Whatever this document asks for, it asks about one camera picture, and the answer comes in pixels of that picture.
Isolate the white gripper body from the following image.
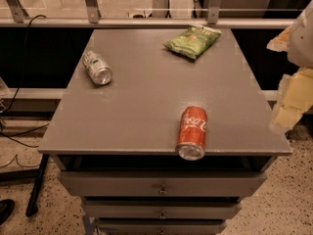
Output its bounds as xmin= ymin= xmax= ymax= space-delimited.
xmin=288 ymin=0 xmax=313 ymax=69

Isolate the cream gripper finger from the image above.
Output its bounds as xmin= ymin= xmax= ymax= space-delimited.
xmin=269 ymin=68 xmax=313 ymax=134
xmin=266 ymin=26 xmax=291 ymax=52

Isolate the silver green 7up can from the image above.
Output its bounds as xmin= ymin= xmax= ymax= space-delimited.
xmin=82 ymin=51 xmax=112 ymax=85

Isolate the red coca-cola can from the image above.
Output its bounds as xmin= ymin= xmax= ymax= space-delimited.
xmin=175 ymin=106 xmax=207 ymax=161

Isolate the green chip bag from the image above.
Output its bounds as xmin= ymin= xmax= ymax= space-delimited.
xmin=163 ymin=24 xmax=222 ymax=60

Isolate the grey drawer cabinet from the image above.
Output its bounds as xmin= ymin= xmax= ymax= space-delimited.
xmin=39 ymin=29 xmax=291 ymax=235

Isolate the grey metal railing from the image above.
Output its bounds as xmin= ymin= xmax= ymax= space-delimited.
xmin=0 ymin=0 xmax=313 ymax=30

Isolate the black table leg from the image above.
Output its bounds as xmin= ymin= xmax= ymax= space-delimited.
xmin=25 ymin=155 xmax=49 ymax=217

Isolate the black round object on floor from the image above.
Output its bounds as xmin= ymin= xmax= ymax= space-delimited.
xmin=0 ymin=199 xmax=15 ymax=225

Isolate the black cable on floor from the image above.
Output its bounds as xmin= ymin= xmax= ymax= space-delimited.
xmin=0 ymin=14 xmax=51 ymax=169

